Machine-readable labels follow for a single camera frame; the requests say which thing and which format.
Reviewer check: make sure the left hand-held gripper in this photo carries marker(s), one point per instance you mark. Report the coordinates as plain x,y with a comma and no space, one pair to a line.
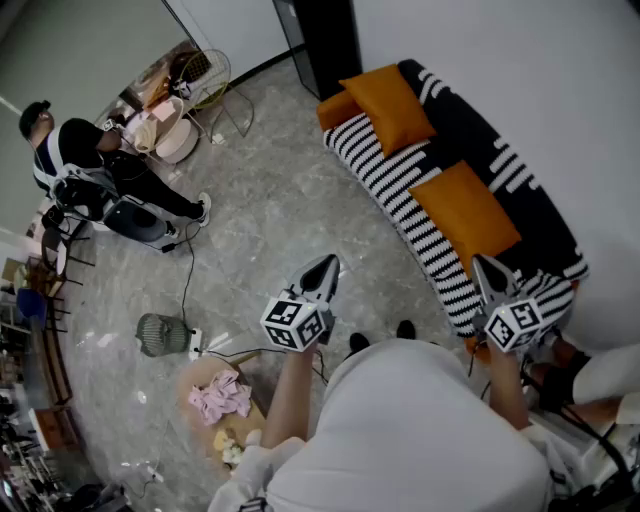
295,325

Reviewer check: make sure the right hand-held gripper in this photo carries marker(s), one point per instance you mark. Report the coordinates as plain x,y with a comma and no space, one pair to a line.
515,325

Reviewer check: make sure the orange cushion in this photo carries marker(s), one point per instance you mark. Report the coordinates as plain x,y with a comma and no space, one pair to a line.
390,107
465,215

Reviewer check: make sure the person's left forearm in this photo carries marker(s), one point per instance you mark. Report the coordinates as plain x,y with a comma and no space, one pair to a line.
290,395

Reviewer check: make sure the person's right forearm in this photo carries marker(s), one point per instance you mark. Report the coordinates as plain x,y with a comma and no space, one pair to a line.
507,390

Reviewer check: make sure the person's left shoe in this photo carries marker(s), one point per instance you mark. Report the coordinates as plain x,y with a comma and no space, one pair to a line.
359,342

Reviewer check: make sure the person's shoe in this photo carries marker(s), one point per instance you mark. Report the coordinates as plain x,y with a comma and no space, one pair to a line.
406,330
359,342

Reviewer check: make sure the person's right shoe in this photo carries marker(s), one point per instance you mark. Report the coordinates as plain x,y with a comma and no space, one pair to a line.
406,330

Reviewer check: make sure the black white patterned sofa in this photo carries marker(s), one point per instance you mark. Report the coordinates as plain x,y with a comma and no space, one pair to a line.
395,190

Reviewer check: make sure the white power strip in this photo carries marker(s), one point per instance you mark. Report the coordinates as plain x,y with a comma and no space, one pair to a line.
195,345

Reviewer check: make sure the pink cloth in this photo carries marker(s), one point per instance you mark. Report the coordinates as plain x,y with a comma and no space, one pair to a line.
220,397

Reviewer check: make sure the person's white shirt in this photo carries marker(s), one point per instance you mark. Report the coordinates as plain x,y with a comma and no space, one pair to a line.
410,430

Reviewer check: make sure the white yellow flowers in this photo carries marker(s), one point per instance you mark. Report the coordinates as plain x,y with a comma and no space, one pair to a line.
232,447

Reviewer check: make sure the round wooden table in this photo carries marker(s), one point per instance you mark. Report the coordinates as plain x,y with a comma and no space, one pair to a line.
200,440

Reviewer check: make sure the round white coffee table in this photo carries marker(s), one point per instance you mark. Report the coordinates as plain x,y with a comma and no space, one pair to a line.
177,142

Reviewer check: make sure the white bag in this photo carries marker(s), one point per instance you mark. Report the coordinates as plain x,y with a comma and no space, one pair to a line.
146,136

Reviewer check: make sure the pink box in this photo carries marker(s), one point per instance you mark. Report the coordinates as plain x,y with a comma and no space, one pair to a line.
167,110

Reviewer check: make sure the black cabinet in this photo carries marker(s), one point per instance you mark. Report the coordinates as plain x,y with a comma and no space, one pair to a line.
330,45

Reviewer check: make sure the white plug adapter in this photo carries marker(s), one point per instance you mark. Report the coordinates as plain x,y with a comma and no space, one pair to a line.
154,474

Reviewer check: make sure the dark wooden chair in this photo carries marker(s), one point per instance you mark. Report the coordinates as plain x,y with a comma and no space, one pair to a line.
50,240

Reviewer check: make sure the long wooden counter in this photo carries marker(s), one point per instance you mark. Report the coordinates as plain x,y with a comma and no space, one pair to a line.
55,370

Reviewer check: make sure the blue chair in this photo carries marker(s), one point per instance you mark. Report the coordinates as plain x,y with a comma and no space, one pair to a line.
31,303

